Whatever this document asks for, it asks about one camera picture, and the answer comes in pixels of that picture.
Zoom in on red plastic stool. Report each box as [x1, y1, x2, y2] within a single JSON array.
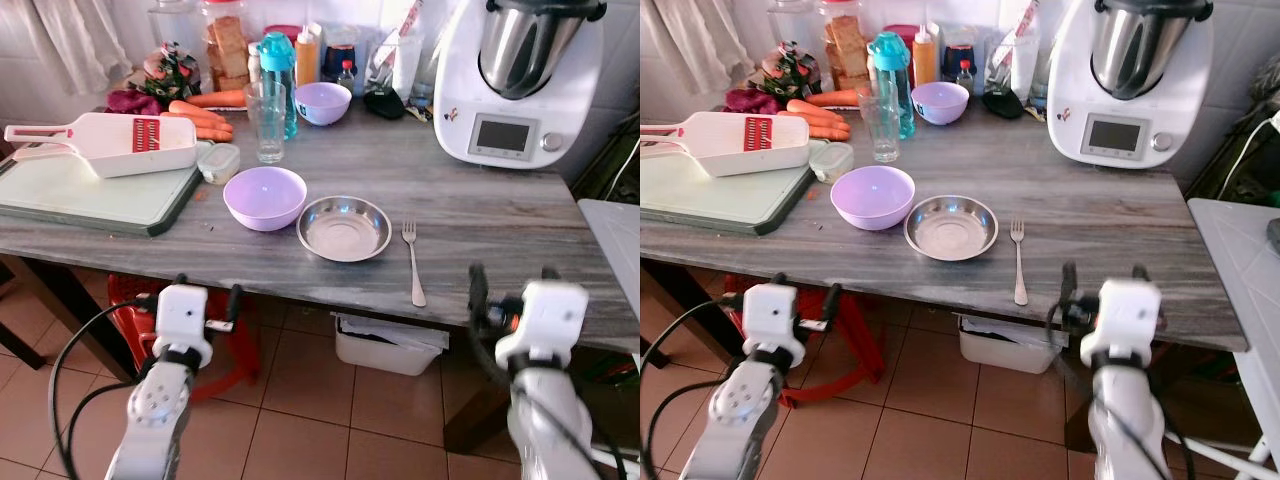
[[720, 273, 885, 409], [107, 274, 263, 403]]

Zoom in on silver metal fork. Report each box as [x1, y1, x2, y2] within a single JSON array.
[[401, 221, 428, 308], [1009, 219, 1030, 307]]

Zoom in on white side table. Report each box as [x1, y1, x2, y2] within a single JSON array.
[[1187, 197, 1280, 480], [577, 198, 641, 336]]

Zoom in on white plastic bin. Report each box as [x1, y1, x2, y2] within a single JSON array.
[[332, 312, 450, 378], [957, 313, 1073, 376]]

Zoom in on pale green cutting board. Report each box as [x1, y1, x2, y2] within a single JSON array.
[[640, 140, 833, 237], [0, 140, 217, 239]]

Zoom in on large purple plastic bowl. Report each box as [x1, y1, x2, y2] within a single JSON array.
[[830, 165, 916, 232], [223, 166, 308, 233]]

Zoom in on small clear plastic container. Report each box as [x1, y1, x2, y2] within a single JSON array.
[[808, 141, 856, 185], [197, 143, 242, 187]]

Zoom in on stainless steel plate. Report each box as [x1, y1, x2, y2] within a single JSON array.
[[297, 195, 393, 264], [904, 194, 999, 263]]

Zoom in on white mandoline slicer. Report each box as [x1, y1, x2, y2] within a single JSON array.
[[640, 110, 812, 179], [4, 112, 199, 180]]

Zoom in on clear drinking glass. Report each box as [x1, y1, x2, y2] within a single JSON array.
[[244, 82, 289, 165], [857, 82, 902, 164]]

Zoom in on white kitchen cooking machine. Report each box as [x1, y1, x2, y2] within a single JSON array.
[[1046, 0, 1217, 170], [433, 0, 608, 170]]

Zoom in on black pouch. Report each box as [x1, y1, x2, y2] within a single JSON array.
[[982, 88, 1027, 121], [362, 88, 407, 122]]

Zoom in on bagged green and red vegetables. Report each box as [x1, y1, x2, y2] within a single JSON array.
[[140, 41, 204, 104], [758, 41, 823, 103]]

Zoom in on small purple plastic bowl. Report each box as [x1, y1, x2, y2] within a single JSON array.
[[911, 81, 970, 126], [295, 82, 353, 127]]

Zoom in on clear jar with bread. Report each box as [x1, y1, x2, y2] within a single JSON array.
[[204, 0, 253, 94], [821, 0, 870, 94]]

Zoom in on clear plastic bag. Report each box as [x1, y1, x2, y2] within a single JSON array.
[[363, 0, 429, 103], [983, 0, 1047, 103]]

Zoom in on teal water bottle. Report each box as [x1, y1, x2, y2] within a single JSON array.
[[257, 32, 300, 141], [867, 31, 916, 140]]

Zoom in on orange sauce bottle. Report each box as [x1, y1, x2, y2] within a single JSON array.
[[294, 24, 322, 87], [911, 24, 940, 87]]

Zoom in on white sheer curtain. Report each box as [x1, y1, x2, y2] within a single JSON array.
[[640, 0, 749, 98], [18, 0, 133, 98]]

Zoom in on clear glass jar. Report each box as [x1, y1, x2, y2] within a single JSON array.
[[149, 0, 203, 63], [767, 0, 821, 61]]

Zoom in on dark jar with red lid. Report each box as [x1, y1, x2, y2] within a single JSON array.
[[321, 40, 360, 85], [940, 40, 979, 85]]

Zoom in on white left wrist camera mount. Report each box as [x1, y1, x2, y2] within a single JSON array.
[[152, 284, 215, 367], [741, 283, 807, 367]]

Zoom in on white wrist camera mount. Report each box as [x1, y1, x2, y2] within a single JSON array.
[[741, 283, 807, 367], [495, 280, 591, 372], [152, 284, 215, 367], [1079, 278, 1164, 368]]

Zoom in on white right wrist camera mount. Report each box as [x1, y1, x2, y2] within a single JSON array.
[[495, 280, 591, 372], [1079, 278, 1164, 368]]

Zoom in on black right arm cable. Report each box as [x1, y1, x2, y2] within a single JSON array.
[[1045, 300, 1201, 480], [470, 320, 633, 480]]

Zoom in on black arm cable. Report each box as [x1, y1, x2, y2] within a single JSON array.
[[640, 298, 749, 480], [49, 298, 161, 480], [1045, 300, 1201, 480], [470, 320, 633, 480]]

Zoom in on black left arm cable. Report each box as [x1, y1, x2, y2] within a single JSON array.
[[49, 298, 161, 480], [640, 298, 749, 480]]

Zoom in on white power cable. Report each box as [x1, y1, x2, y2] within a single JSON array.
[[1212, 108, 1280, 203]]

